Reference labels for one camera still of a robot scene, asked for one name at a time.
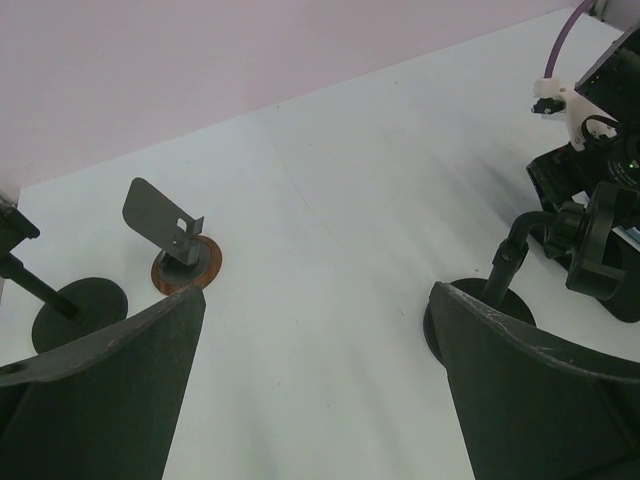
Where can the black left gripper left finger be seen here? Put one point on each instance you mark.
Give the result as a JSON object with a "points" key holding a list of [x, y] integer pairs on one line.
{"points": [[104, 406]]}

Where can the black clamp phone stand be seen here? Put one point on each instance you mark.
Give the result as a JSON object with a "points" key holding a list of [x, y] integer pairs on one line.
{"points": [[73, 312]]}

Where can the black tall phone stand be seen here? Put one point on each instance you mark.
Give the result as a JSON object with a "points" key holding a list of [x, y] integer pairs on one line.
{"points": [[574, 233]]}

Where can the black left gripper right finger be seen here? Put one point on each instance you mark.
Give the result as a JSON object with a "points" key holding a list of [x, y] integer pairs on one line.
{"points": [[532, 405]]}

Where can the black phone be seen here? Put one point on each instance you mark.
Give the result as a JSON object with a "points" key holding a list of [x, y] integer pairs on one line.
{"points": [[624, 304]]}

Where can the wooden base phone stand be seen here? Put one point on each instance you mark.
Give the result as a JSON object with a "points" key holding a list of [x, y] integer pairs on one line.
{"points": [[187, 257]]}

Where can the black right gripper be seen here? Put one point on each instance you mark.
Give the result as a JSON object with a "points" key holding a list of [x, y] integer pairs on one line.
{"points": [[612, 84]]}

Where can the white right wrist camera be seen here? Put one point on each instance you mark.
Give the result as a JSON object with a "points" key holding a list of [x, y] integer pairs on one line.
{"points": [[586, 123]]}

